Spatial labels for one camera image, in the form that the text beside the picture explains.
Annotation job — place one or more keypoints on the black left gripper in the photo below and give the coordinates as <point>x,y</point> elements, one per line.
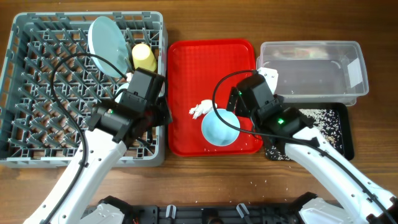
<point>165,117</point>

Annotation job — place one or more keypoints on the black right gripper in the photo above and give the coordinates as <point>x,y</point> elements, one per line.
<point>240,109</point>

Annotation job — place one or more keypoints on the light blue food bowl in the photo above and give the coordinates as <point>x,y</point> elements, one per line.
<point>216,132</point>

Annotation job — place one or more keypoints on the yellow plastic cup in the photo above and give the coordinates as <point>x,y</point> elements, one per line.
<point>143,57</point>

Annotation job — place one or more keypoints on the light blue plate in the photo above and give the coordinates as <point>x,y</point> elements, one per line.
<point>106,40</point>

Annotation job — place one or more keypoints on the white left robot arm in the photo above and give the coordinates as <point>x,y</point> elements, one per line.
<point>113,126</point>

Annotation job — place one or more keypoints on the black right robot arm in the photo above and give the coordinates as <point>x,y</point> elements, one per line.
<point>360,200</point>

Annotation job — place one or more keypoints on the grey dishwasher rack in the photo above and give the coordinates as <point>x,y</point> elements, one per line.
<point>48,88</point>

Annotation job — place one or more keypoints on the crumpled white napkin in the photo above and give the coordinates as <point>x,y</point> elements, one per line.
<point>203,108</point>

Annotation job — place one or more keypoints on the red plastic tray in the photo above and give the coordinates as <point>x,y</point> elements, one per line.
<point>194,68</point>

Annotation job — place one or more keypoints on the clear plastic bin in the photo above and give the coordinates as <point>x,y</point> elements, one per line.
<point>317,71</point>

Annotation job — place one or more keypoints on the spilled rice and scraps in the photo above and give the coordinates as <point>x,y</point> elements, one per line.
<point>327,121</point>

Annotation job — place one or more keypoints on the black tray bin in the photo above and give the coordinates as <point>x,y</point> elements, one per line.
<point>342,111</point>

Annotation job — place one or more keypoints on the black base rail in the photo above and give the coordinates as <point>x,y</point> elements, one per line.
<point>267,213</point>

